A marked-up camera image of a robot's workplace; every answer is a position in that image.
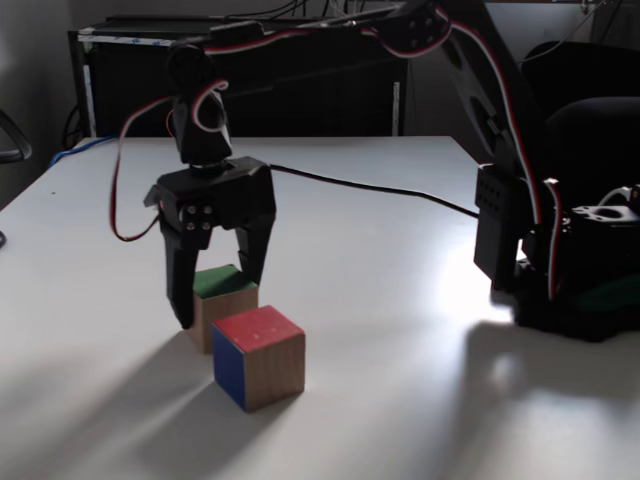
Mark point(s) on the green-faced wooden cube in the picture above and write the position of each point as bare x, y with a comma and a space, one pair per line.
225, 310

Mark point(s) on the red blue marker cube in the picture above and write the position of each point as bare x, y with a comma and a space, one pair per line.
270, 360

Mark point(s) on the black cabinet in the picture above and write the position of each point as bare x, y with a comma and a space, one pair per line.
300, 110

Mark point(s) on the black chair armrest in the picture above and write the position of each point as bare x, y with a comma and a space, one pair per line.
17, 137

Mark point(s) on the black office chair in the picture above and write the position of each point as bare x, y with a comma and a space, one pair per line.
560, 55

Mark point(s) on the person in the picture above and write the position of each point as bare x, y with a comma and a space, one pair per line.
600, 130

